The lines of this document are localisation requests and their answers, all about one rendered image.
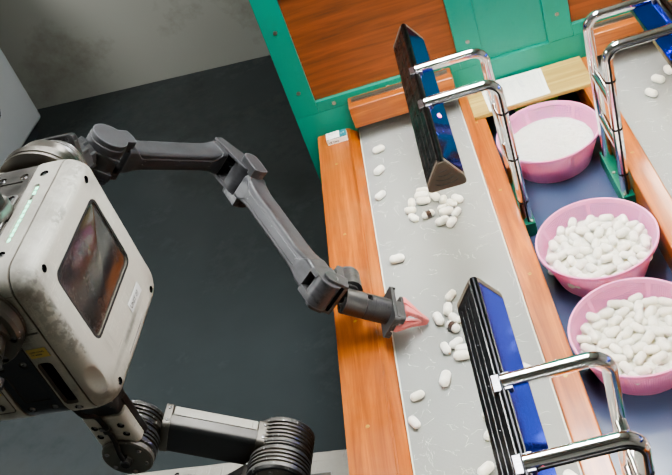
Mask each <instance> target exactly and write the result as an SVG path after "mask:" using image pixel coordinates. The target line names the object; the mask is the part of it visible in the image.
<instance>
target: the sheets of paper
mask: <svg viewBox="0 0 672 475"><path fill-rule="evenodd" d="M496 82H497V83H498V84H499V85H500V86H501V87H502V88H503V91H504V95H505V99H506V104H507V107H508V106H511V105H514V104H517V103H520V102H523V101H527V100H530V99H533V98H536V97H540V96H543V95H546V94H548V93H550V90H549V88H548V86H547V83H546V81H545V78H544V76H543V73H542V71H541V68H539V69H534V70H531V71H528V72H525V73H521V74H517V75H514V76H510V77H506V78H503V79H499V80H496ZM482 94H483V96H484V99H485V101H486V104H487V106H488V109H489V111H490V112H491V111H492V109H491V105H490V101H489V97H488V92H487V91H483V92H482Z"/></svg>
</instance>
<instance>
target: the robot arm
mask: <svg viewBox="0 0 672 475"><path fill-rule="evenodd" d="M44 139H45V140H61V141H64V142H67V143H69V144H71V145H72V146H74V147H75V148H76V149H77V150H78V151H79V152H80V153H81V154H82V156H83V157H84V159H85V161H86V163H87V166H88V167H89V168H90V169H91V171H92V172H93V174H94V176H95V177H96V179H97V181H98V183H99V184H100V186H102V185H105V184H106V183H108V182H109V180H116V178H117V177H118V175H119V173H127V172H130V171H134V170H200V171H207V172H210V173H211V174H212V175H213V176H214V177H215V178H216V179H217V180H218V181H219V182H220V183H221V185H222V186H223V187H224V188H223V190H222V191H223V193H224V194H225V196H226V197H227V199H228V200H229V202H230V203H231V204H232V206H235V207H239V208H244V207H245V206H246V207H247V208H248V209H249V211H250V212H251V214H252V215H253V216H254V218H255V219H256V221H257V222H258V223H259V225H260V226H261V228H262V229H263V230H264V232H265V233H266V235H267V236H268V237H269V239H270V240H271V242H272V243H273V245H274V246H275V247H276V249H277V250H278V252H279V253H280V254H281V256H282V257H283V259H284V260H285V261H286V263H287V265H288V266H289V268H290V270H291V272H292V274H293V278H294V280H295V281H296V283H297V284H298V286H299V287H298V291H299V292H300V294H301V295H302V297H303V298H304V299H305V304H306V306H307V307H308V308H309V309H311V310H313V311H316V312H318V313H320V314H321V313H322V312H323V313H325V314H328V315H329V314H330V313H331V312H332V310H333V309H334V308H335V306H336V305H337V310H338V313H340V314H344V315H348V316H352V317H356V318H360V319H364V320H368V321H372V322H376V323H380V324H381V327H382V334H383V337H384V338H388V339H389V338H390V337H391V335H392V332H390V331H393V332H398V331H402V330H405V329H408V328H411V327H416V326H423V325H427V324H428V322H429V318H427V317H426V316H425V315H424V314H422V313H421V312H420V311H419V310H418V309H417V308H416V307H415V306H414V305H413V304H412V303H411V302H410V301H408V300H407V299H406V298H405V297H401V296H400V297H399V298H398V300H397V301H396V296H395V291H394V290H395V289H396V288H395V287H391V286H389V288H388V290H387V291H386V293H385V295H384V297H382V296H378V295H374V294H370V293H366V292H363V288H362V284H361V279H360V275H359V272H358V270H357V269H355V268H354V267H351V266H345V267H341V266H339V265H337V266H336V267H335V269H334V270H333V269H332V268H329V267H328V265H327V264H326V263H325V261H324V260H322V259H321V258H319V257H318V256H317V255H316V254H315V253H314V252H313V251H312V249H311V248H310V247H309V246H308V244H307V243H306V242H305V240H304V239H303V237H302V236H301V235H300V233H299V232H298V231H297V229H296V228H295V227H294V225H293V224H292V223H291V221H290V220H289V219H288V217H287V216H286V215H285V213H284V212H283V211H282V209H281V208H280V206H279V205H278V204H277V202H276V201H275V200H274V198H273V197H272V195H271V194H270V192H269V190H268V189H267V186H266V183H265V181H264V179H263V178H264V177H265V175H266V174H267V172H268V171H267V170H266V169H265V167H264V166H263V165H262V163H261V162H260V161H259V159H258V158H257V157H256V156H255V155H252V154H250V153H245V154H243V153H242V152H241V151H239V150H238V149H237V148H235V147H234V146H233V145H231V144H230V143H229V142H227V141H226V140H225V139H223V138H221V137H216V138H215V139H214V141H210V142H207V143H180V142H159V141H139V140H135V138H134V137H133V136H132V135H131V134H130V133H129V132H128V131H126V130H117V129H115V128H113V127H111V126H109V125H105V124H95V125H94V126H93V128H92V129H91V130H90V132H89V134H88V136H87V138H84V137H82V136H80V137H79V138H77V136H76V134H75V133H72V132H71V133H66V134H62V135H57V136H53V137H48V138H44ZM230 165H231V166H232V168H231V167H230ZM408 316H411V317H414V318H417V319H412V318H407V317H408Z"/></svg>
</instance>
